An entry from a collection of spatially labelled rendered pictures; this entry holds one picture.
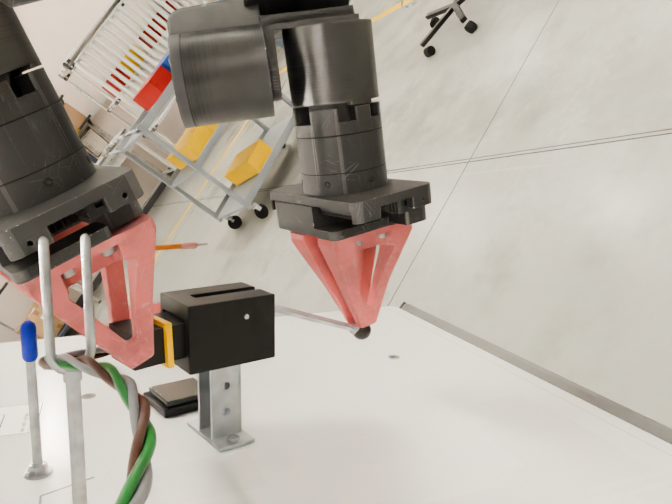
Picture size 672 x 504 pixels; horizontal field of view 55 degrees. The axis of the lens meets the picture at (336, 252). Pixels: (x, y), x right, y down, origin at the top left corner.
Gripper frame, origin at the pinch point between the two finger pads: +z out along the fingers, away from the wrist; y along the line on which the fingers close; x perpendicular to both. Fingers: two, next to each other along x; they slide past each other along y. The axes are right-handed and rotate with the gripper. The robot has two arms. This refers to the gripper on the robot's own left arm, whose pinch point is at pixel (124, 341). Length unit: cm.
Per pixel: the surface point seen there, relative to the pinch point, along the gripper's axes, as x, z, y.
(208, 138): 166, 59, -350
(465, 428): 14.3, 14.3, 8.3
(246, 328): 6.0, 2.6, 1.9
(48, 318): -3.4, -5.7, 7.3
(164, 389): 1.9, 7.5, -6.7
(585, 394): 24.7, 18.9, 9.7
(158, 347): 1.1, 0.8, 1.5
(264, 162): 194, 88, -343
